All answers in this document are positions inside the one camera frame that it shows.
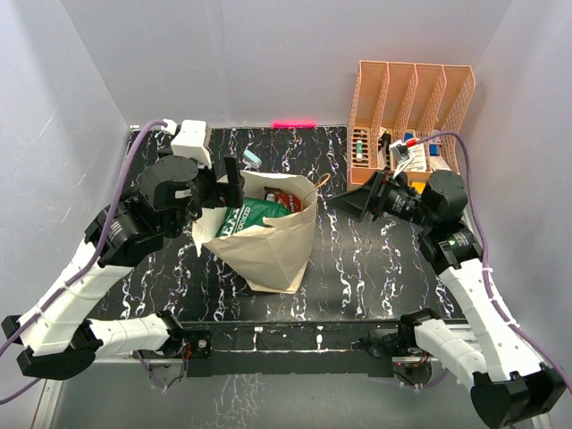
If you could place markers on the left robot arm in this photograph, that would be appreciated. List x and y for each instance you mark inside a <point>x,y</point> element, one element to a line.
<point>58,337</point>

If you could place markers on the orange desk organizer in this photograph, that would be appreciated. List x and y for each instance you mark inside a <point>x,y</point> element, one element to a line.
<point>393,101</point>

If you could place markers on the pink tape strip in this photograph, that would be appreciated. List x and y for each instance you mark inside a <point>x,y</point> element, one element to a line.
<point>293,123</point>

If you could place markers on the yellow sticky notes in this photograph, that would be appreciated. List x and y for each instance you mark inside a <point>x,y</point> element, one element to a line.
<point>418,186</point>

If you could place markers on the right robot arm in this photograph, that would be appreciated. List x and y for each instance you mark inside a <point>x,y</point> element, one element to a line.
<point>507,380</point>

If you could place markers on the red brown snack box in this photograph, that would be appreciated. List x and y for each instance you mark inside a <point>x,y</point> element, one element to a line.
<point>286,199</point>

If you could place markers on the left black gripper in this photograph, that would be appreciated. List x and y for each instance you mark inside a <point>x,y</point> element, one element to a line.
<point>224,194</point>

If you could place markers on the white labelled bottle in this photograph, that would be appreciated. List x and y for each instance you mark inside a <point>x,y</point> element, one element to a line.
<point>419,162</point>

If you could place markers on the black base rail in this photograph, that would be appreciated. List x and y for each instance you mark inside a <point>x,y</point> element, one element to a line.
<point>308,347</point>

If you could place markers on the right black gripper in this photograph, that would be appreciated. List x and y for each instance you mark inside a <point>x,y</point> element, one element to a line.
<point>355,202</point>

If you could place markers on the brown paper bag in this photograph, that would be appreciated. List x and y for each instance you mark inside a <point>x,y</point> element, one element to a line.
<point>272,257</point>

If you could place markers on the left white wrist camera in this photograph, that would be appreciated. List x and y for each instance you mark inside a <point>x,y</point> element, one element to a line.
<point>190,139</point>

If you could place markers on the light blue stapler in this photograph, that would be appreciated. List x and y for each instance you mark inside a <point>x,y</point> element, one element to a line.
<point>251,160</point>

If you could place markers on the green chips bag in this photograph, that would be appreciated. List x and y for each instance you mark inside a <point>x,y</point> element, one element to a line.
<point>251,213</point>

